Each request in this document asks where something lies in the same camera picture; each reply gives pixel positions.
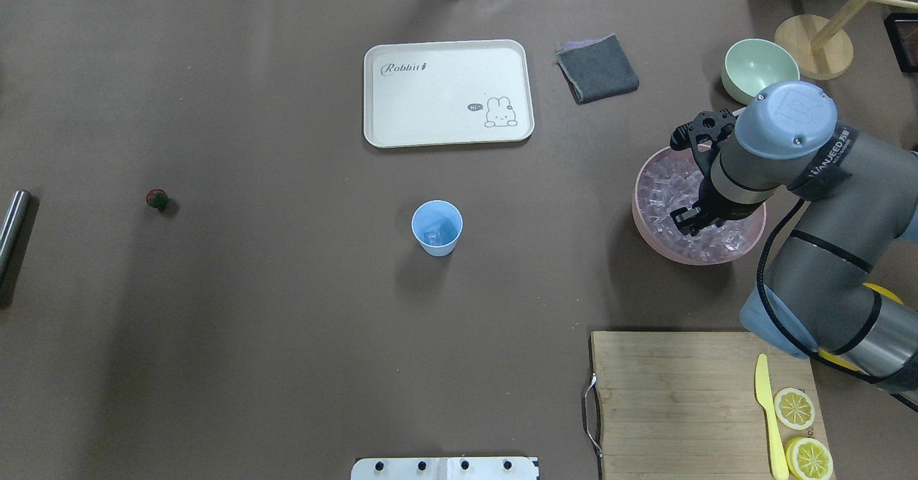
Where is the red strawberry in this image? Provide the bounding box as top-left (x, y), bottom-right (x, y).
top-left (146, 189), bottom-right (170, 212)

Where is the lemon slice near knife handle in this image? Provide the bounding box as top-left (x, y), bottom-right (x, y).
top-left (785, 437), bottom-right (835, 479)

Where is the light green bowl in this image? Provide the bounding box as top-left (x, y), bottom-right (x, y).
top-left (721, 39), bottom-right (800, 106)

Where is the wooden cup tree stand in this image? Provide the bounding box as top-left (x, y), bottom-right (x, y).
top-left (774, 0), bottom-right (917, 80)

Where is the lemon slice near knife tip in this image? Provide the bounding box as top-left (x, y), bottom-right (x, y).
top-left (773, 387), bottom-right (816, 430)

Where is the light blue plastic cup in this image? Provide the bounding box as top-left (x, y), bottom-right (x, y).
top-left (411, 199), bottom-right (463, 257)

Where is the cream rabbit tray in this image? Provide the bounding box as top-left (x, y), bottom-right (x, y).
top-left (363, 39), bottom-right (535, 149)

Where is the yellow plastic knife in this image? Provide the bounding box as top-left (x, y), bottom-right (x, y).
top-left (754, 354), bottom-right (790, 479)

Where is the pink bowl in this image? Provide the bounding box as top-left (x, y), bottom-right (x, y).
top-left (631, 144), bottom-right (767, 265)

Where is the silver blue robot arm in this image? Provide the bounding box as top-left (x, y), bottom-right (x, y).
top-left (670, 80), bottom-right (917, 410)

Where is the grey folded cloth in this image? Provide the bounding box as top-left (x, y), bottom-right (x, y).
top-left (555, 33), bottom-right (640, 104)

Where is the steel muddler black tip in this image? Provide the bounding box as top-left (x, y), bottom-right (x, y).
top-left (1, 189), bottom-right (32, 283)

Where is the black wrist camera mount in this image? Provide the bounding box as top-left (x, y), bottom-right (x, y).
top-left (669, 108), bottom-right (737, 151)

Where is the clear ice cubes pile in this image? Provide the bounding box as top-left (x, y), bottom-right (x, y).
top-left (638, 154), bottom-right (762, 260)

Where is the yellow lemon nearer board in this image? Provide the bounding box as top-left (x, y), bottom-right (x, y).
top-left (863, 283), bottom-right (904, 304)

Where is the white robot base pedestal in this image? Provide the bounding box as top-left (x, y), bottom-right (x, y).
top-left (350, 456), bottom-right (540, 479)

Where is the ice cube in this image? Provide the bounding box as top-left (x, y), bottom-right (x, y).
top-left (423, 229), bottom-right (443, 247)

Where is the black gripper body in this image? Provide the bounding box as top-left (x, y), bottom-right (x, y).
top-left (670, 179), bottom-right (726, 237)

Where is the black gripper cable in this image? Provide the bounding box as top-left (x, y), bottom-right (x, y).
top-left (756, 199), bottom-right (918, 413)

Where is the yellow lemon farther out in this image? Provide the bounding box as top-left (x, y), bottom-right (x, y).
top-left (818, 349), bottom-right (863, 373)

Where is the wooden cutting board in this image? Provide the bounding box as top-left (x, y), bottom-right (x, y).
top-left (587, 331), bottom-right (828, 479)

